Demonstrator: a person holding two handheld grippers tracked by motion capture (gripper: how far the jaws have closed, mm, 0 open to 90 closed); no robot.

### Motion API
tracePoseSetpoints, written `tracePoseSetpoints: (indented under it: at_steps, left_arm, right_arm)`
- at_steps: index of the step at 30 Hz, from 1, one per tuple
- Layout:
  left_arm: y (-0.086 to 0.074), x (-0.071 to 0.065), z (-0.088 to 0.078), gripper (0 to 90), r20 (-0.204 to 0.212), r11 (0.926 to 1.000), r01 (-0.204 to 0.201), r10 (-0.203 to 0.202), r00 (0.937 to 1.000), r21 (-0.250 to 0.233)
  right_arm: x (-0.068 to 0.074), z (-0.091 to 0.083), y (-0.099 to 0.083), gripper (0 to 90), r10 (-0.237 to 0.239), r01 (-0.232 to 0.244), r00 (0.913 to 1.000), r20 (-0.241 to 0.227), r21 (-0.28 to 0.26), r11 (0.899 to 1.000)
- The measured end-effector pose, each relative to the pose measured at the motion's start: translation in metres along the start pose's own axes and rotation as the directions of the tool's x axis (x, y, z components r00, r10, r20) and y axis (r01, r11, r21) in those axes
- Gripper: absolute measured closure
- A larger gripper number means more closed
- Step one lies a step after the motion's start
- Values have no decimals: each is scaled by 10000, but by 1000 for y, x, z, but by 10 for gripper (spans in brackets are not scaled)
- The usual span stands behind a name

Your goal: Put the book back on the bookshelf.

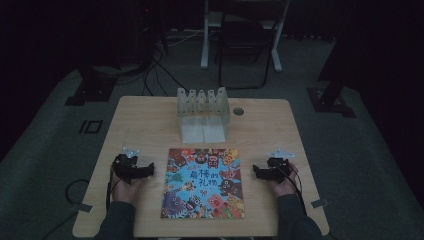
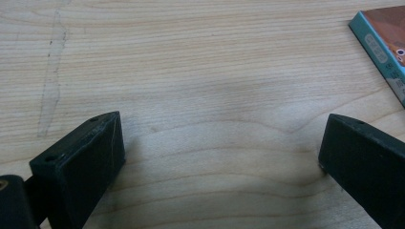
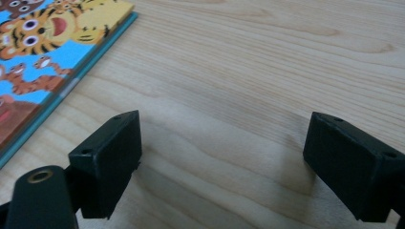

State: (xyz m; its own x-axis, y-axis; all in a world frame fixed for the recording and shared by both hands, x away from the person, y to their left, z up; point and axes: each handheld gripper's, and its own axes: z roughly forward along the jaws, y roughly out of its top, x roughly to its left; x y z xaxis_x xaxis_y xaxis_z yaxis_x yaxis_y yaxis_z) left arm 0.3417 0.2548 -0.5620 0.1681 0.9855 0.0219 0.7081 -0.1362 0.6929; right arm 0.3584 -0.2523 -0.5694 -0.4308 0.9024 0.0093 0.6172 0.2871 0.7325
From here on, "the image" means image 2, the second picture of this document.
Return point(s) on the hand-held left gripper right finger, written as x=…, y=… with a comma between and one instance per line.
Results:
x=366, y=165

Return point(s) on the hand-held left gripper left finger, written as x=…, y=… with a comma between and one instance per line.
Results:
x=79, y=165

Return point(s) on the teal picture book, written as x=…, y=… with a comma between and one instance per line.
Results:
x=383, y=30

